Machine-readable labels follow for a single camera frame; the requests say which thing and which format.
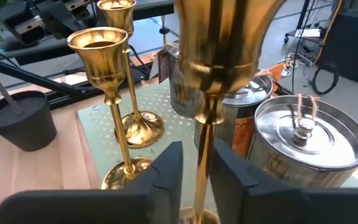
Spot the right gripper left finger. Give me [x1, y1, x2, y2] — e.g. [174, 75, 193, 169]
[0, 141, 185, 224]

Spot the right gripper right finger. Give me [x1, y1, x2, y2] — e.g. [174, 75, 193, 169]
[209, 138, 358, 224]

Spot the silver tin candle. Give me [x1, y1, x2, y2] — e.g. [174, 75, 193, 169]
[247, 93, 358, 189]
[149, 42, 204, 118]
[193, 63, 285, 159]

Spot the gold candlestick holder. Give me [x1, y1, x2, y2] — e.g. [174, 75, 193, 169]
[174, 0, 287, 224]
[96, 0, 165, 149]
[66, 27, 154, 190]

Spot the black plant pot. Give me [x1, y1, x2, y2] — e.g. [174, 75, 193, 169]
[0, 90, 58, 152]

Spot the green perforated metal shelf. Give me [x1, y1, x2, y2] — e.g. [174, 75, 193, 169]
[75, 79, 358, 212]

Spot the black equipment case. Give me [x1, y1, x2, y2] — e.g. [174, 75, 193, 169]
[320, 0, 358, 88]

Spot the wheeled stand base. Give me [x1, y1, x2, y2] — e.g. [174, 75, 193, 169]
[283, 0, 323, 47]

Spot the coiled black cable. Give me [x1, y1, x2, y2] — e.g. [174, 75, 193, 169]
[310, 61, 341, 96]

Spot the black aluminium table frame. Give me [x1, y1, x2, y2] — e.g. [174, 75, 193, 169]
[0, 30, 155, 110]

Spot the white cable bundle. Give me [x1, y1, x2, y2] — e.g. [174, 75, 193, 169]
[277, 52, 306, 77]

